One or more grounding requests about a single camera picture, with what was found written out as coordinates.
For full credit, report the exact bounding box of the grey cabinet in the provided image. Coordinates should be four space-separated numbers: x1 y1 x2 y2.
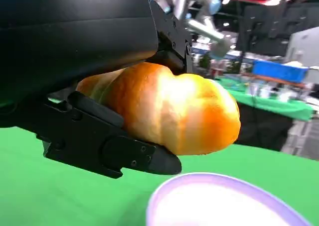
285 26 319 67

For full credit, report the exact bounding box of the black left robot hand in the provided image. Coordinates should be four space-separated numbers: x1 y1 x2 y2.
0 0 194 179

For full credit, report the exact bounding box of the lilac plate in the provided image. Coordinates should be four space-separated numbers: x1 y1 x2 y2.
146 172 312 226

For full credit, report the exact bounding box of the black table skirt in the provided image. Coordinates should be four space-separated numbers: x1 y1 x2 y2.
235 103 295 152

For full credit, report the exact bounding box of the green cloth on neighbouring table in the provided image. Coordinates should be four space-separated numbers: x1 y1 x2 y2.
214 78 315 122

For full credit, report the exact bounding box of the orange and white bread roll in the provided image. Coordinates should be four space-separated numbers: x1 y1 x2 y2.
75 62 241 156

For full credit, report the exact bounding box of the blue plastic bin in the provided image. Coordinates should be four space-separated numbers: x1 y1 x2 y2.
252 60 310 84

